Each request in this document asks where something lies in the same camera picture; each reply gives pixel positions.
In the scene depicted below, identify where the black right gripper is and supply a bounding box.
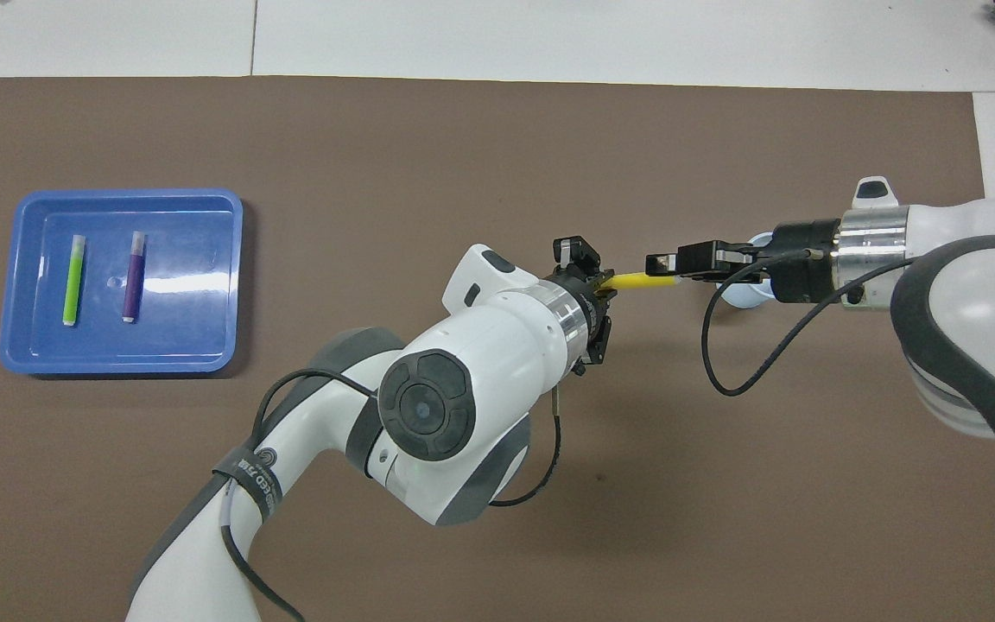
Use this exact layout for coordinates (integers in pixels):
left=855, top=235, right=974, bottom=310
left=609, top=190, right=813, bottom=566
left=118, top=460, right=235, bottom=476
left=645, top=219, right=844, bottom=305

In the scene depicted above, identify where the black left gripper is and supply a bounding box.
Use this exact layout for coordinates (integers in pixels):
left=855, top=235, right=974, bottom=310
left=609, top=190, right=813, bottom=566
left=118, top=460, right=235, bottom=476
left=552, top=235, right=618, bottom=378

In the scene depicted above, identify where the yellow marker pen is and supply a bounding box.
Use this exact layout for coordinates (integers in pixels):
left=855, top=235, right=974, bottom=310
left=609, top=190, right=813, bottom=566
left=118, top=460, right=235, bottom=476
left=605, top=271, right=680, bottom=291

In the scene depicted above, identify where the purple marker pen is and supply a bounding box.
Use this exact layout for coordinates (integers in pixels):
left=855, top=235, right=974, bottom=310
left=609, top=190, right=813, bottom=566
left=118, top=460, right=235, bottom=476
left=122, top=231, right=147, bottom=324

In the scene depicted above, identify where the green marker pen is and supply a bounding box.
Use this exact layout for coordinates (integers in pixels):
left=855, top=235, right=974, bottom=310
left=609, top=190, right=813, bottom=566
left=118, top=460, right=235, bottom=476
left=62, top=235, right=86, bottom=327

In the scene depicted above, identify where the translucent plastic cup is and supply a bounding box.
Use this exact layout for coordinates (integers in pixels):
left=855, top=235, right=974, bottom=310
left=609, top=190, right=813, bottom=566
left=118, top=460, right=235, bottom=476
left=718, top=232, right=779, bottom=308

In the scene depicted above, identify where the brown table mat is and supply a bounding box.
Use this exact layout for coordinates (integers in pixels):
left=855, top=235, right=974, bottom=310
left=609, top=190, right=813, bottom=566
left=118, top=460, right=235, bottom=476
left=0, top=76, right=995, bottom=622

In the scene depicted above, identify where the blue plastic tray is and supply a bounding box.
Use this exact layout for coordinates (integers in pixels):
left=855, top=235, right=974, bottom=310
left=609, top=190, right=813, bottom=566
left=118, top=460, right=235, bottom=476
left=0, top=188, right=244, bottom=376

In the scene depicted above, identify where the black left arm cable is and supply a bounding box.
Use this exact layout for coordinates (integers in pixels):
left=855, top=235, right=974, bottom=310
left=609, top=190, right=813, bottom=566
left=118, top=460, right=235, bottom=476
left=219, top=370, right=564, bottom=622

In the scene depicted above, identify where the black velcro cable strap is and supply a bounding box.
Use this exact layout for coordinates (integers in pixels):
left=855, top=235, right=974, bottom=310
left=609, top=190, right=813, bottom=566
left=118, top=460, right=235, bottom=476
left=212, top=445, right=284, bottom=522

